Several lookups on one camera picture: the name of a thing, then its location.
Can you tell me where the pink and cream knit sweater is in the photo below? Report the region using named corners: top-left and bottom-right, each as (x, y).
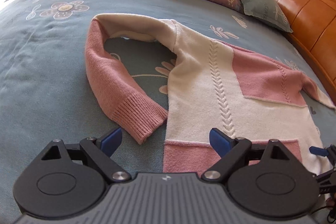
top-left (85, 14), bottom-right (335, 174)

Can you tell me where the blue floral bed sheet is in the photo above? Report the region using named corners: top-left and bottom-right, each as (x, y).
top-left (0, 0), bottom-right (336, 224)

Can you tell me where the orange wooden headboard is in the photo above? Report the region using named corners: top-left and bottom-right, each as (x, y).
top-left (276, 0), bottom-right (336, 100)

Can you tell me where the blue-green flowers pillow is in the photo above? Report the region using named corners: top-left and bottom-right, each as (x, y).
top-left (240, 0), bottom-right (293, 34)

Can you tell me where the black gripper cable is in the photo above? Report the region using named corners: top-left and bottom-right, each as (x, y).
top-left (310, 191), bottom-right (336, 223)

